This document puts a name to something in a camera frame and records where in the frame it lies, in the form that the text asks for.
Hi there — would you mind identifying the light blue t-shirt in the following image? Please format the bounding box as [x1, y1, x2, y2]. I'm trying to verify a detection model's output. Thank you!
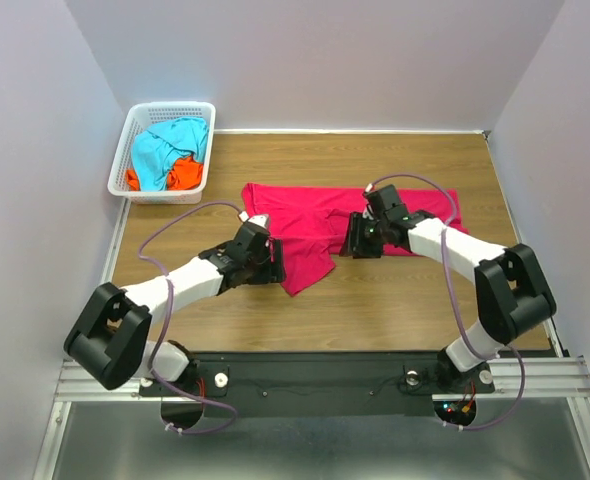
[130, 117, 209, 192]

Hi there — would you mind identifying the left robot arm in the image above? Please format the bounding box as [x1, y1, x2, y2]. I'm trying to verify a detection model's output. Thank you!
[63, 214, 286, 394]

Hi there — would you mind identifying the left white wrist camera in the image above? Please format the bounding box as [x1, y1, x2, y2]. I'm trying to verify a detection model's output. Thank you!
[238, 211, 270, 231]

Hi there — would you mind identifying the white plastic basket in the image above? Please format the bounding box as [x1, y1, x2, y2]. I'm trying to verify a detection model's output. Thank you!
[107, 101, 216, 204]

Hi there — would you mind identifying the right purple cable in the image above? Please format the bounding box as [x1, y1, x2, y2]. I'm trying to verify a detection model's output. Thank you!
[364, 172, 527, 431]

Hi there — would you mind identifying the orange t-shirt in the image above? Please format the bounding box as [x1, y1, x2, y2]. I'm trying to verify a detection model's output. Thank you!
[125, 156, 203, 191]

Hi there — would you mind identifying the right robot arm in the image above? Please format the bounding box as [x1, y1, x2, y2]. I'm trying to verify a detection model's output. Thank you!
[340, 185, 557, 390]

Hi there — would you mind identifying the pink t-shirt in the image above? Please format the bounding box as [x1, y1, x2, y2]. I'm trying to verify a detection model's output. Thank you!
[239, 181, 471, 299]

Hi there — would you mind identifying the aluminium rail frame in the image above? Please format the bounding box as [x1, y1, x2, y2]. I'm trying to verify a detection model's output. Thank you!
[32, 129, 590, 480]

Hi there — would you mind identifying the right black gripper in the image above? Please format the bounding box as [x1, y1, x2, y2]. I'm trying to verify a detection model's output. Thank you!
[337, 211, 388, 258]

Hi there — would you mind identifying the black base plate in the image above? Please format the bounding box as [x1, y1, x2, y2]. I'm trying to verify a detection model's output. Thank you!
[139, 352, 496, 421]

